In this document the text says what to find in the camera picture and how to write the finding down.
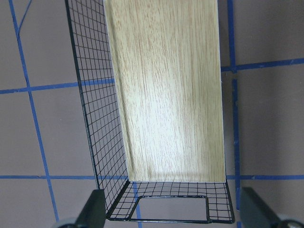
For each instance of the black wire basket shelf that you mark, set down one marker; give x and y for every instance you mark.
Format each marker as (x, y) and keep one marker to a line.
(149, 78)

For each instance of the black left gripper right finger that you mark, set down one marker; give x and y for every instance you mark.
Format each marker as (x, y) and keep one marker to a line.
(255, 213)

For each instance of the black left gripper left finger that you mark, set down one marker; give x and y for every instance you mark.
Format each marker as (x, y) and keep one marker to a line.
(93, 214)

